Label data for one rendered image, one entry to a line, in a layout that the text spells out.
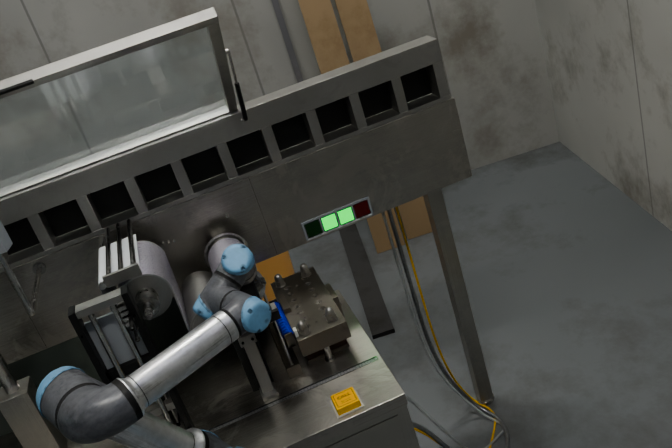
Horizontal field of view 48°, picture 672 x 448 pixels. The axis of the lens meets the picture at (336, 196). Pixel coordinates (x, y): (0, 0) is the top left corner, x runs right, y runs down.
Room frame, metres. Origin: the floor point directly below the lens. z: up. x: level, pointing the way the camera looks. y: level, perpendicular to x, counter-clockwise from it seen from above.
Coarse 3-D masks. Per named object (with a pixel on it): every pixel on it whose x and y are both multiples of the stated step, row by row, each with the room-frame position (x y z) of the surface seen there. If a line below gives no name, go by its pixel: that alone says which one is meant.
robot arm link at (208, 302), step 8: (216, 272) 1.60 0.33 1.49; (216, 280) 1.57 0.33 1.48; (224, 280) 1.57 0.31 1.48; (232, 280) 1.57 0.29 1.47; (208, 288) 1.57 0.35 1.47; (216, 288) 1.55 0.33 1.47; (224, 288) 1.54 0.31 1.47; (232, 288) 1.54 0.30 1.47; (240, 288) 1.58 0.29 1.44; (200, 296) 1.56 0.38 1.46; (208, 296) 1.55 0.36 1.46; (216, 296) 1.53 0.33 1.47; (200, 304) 1.54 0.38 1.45; (208, 304) 1.54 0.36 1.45; (216, 304) 1.51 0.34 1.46; (200, 312) 1.53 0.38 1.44; (208, 312) 1.52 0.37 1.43
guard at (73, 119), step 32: (192, 32) 1.95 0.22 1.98; (128, 64) 1.95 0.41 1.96; (160, 64) 2.00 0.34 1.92; (192, 64) 2.06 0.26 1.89; (32, 96) 1.91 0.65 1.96; (64, 96) 1.95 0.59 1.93; (96, 96) 2.00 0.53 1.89; (128, 96) 2.06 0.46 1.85; (160, 96) 2.12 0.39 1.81; (192, 96) 2.18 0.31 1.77; (224, 96) 2.24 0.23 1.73; (0, 128) 1.95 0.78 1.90; (32, 128) 2.00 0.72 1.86; (64, 128) 2.06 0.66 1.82; (96, 128) 2.12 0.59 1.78; (128, 128) 2.18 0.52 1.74; (160, 128) 2.24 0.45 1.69; (0, 160) 2.06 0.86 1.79; (32, 160) 2.12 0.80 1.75; (64, 160) 2.18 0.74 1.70; (0, 192) 2.18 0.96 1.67
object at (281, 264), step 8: (280, 256) 3.47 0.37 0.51; (288, 256) 3.55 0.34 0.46; (256, 264) 3.40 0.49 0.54; (264, 264) 3.41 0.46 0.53; (272, 264) 3.43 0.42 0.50; (280, 264) 3.46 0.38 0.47; (288, 264) 3.52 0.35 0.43; (264, 272) 3.41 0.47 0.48; (272, 272) 3.42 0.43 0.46; (280, 272) 3.45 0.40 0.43; (288, 272) 3.50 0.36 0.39; (272, 280) 3.42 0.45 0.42; (272, 296) 3.42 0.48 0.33
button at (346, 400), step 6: (348, 390) 1.74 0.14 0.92; (354, 390) 1.74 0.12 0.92; (336, 396) 1.73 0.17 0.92; (342, 396) 1.73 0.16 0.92; (348, 396) 1.72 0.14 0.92; (354, 396) 1.71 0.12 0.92; (336, 402) 1.71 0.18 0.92; (342, 402) 1.70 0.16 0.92; (348, 402) 1.69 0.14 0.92; (354, 402) 1.69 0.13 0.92; (360, 402) 1.69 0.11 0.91; (336, 408) 1.69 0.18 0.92; (342, 408) 1.68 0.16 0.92; (348, 408) 1.68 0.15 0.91; (354, 408) 1.69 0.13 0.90
